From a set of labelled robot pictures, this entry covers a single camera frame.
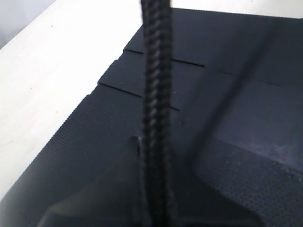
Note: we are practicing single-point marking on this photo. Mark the black plastic carrying case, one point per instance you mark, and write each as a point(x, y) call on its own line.
point(217, 95)

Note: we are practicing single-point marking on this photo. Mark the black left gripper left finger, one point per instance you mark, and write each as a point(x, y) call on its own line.
point(98, 205)

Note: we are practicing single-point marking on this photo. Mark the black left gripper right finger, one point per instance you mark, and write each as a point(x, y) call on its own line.
point(198, 205)

